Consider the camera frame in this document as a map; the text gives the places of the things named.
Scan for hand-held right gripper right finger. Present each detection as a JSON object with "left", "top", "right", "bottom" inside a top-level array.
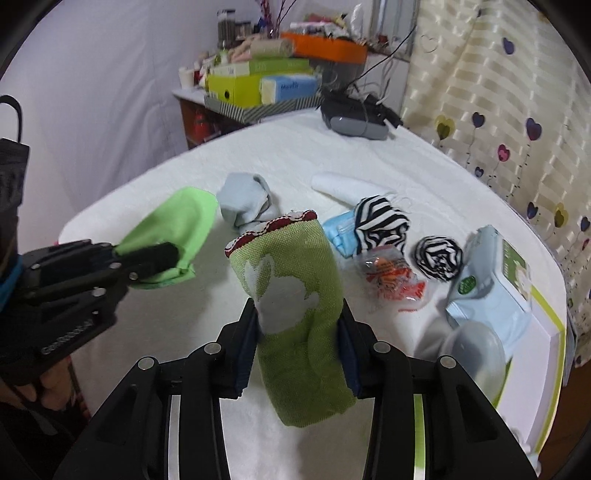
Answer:
[{"left": 336, "top": 298, "right": 539, "bottom": 480}]

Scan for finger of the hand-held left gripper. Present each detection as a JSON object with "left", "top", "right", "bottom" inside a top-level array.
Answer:
[{"left": 113, "top": 241, "right": 182, "bottom": 291}]

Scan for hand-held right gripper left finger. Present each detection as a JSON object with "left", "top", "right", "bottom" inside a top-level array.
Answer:
[{"left": 53, "top": 298, "right": 259, "bottom": 480}]

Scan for orange snack packet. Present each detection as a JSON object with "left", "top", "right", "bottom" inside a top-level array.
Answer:
[{"left": 355, "top": 247, "right": 428, "bottom": 312}]

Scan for green bunny sock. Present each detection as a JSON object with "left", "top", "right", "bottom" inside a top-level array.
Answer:
[{"left": 225, "top": 210, "right": 357, "bottom": 428}]

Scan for grey sock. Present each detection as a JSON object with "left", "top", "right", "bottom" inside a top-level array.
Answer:
[{"left": 217, "top": 173, "right": 283, "bottom": 232}]

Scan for blue face mask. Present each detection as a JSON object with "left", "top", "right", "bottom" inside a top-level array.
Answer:
[{"left": 322, "top": 210, "right": 370, "bottom": 258}]

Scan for black white striped sock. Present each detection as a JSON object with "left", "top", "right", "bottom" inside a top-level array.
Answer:
[
  {"left": 353, "top": 196, "right": 411, "bottom": 254},
  {"left": 413, "top": 235, "right": 464, "bottom": 281}
]

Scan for white box with green rim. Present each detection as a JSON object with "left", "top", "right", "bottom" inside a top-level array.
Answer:
[{"left": 413, "top": 284, "right": 568, "bottom": 457}]

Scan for person's left hand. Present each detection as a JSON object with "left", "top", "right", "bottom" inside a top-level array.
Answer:
[{"left": 34, "top": 355, "right": 77, "bottom": 411}]

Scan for translucent grey bowl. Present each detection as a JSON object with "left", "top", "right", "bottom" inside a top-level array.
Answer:
[{"left": 413, "top": 320, "right": 509, "bottom": 407}]

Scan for brown side cabinet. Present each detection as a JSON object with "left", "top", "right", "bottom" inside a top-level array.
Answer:
[{"left": 173, "top": 88, "right": 259, "bottom": 151}]

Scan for dark cloth bag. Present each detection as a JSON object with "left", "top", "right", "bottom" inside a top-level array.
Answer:
[{"left": 0, "top": 95, "right": 31, "bottom": 220}]

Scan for light blue wipes pack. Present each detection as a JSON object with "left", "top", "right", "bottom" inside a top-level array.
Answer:
[{"left": 445, "top": 225, "right": 534, "bottom": 356}]

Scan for white folded sock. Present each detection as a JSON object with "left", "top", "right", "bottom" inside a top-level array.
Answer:
[{"left": 311, "top": 172, "right": 398, "bottom": 206}]

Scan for lime green file box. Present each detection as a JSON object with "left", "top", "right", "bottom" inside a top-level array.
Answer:
[{"left": 205, "top": 71, "right": 324, "bottom": 109}]

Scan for flat green box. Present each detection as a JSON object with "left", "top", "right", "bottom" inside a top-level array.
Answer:
[{"left": 208, "top": 58, "right": 315, "bottom": 77}]

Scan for blue and white box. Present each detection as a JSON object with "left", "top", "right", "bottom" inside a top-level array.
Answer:
[{"left": 261, "top": 76, "right": 324, "bottom": 104}]

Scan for beige rolled cloth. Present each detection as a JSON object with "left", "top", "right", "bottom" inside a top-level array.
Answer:
[{"left": 226, "top": 39, "right": 296, "bottom": 61}]

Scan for glass jars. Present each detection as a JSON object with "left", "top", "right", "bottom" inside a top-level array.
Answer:
[{"left": 217, "top": 9, "right": 252, "bottom": 44}]

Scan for black and grey device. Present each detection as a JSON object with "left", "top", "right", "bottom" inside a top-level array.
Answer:
[{"left": 320, "top": 88, "right": 404, "bottom": 141}]

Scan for orange box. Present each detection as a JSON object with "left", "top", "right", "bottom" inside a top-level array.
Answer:
[{"left": 280, "top": 31, "right": 370, "bottom": 65}]

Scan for decorative twig branches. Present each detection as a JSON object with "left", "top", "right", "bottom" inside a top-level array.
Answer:
[{"left": 256, "top": 0, "right": 298, "bottom": 38}]

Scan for heart print curtain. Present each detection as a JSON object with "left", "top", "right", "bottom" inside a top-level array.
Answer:
[{"left": 399, "top": 0, "right": 591, "bottom": 370}]

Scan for black cable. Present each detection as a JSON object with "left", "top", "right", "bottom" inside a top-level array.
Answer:
[{"left": 342, "top": 23, "right": 419, "bottom": 93}]

